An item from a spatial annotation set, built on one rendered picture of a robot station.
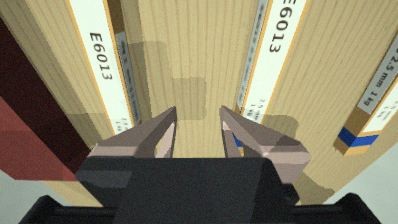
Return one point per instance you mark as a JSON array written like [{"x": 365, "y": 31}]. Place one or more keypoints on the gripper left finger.
[{"x": 140, "y": 141}]

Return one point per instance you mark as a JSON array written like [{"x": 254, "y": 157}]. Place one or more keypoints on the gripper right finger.
[{"x": 289, "y": 156}]

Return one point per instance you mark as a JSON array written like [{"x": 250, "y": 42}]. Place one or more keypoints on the tan cardboard pack with blue bands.
[{"x": 100, "y": 28}]

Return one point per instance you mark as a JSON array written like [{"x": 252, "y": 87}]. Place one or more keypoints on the dark red low platform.
[{"x": 37, "y": 140}]

